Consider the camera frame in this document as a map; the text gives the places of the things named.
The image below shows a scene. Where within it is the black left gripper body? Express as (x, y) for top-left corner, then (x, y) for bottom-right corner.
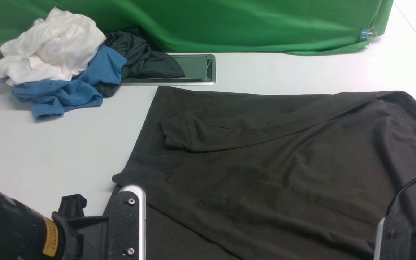
(52, 194), (109, 260)

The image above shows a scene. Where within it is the dark gray long-sleeve top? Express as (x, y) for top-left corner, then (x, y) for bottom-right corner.
(112, 86), (416, 260)

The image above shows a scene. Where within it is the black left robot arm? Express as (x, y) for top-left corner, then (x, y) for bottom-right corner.
(0, 192), (108, 260)

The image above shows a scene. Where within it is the blue crumpled garment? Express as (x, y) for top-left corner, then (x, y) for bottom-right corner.
(11, 45), (127, 120)

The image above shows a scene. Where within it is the dark teal crumpled garment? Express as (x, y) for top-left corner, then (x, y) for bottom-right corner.
(104, 25), (185, 80)

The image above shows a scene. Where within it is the white crumpled garment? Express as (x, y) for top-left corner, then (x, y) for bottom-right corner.
(0, 7), (106, 86)

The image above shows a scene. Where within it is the blue binder clip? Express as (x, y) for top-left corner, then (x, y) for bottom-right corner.
(359, 27), (378, 42)

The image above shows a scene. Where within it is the green backdrop cloth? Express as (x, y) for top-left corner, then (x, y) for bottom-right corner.
(0, 0), (393, 56)

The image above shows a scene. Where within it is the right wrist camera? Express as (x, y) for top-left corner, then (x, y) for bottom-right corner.
(373, 197), (413, 260)

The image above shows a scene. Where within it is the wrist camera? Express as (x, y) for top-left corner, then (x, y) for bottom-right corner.
(104, 185), (146, 260)
(373, 197), (413, 260)

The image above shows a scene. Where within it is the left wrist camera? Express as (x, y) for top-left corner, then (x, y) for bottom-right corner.
(104, 185), (146, 260)

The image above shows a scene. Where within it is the metal table cable hatch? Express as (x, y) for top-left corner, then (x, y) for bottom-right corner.
(122, 54), (216, 87)

